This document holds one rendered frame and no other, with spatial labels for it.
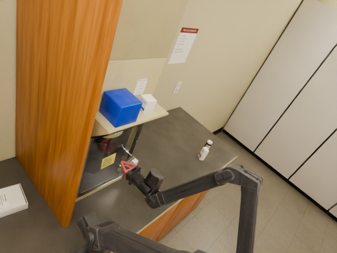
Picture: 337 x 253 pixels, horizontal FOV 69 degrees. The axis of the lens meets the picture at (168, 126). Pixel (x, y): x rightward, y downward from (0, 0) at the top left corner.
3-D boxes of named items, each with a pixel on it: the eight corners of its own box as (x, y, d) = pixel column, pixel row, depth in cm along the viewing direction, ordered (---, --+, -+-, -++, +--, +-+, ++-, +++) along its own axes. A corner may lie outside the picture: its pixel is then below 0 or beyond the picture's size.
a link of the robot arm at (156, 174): (151, 209, 105) (162, 203, 112) (164, 190, 101) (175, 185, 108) (134, 188, 110) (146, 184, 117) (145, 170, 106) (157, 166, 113)
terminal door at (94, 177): (72, 199, 116) (87, 136, 94) (123, 174, 139) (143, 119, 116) (73, 200, 116) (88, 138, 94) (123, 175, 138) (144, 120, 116)
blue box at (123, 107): (98, 111, 89) (103, 91, 84) (120, 106, 96) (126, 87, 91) (115, 128, 85) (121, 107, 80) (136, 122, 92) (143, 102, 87)
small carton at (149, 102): (136, 106, 101) (140, 94, 97) (146, 105, 104) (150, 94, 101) (142, 114, 98) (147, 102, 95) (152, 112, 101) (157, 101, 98)
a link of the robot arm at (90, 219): (91, 241, 68) (118, 229, 74) (76, 207, 74) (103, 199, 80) (83, 261, 74) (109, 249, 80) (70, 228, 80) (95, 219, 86)
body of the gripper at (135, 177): (138, 164, 114) (149, 174, 111) (137, 174, 122) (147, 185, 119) (127, 172, 110) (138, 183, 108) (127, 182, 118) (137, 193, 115)
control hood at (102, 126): (85, 133, 93) (89, 112, 87) (145, 115, 116) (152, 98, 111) (102, 153, 88) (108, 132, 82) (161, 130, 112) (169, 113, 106)
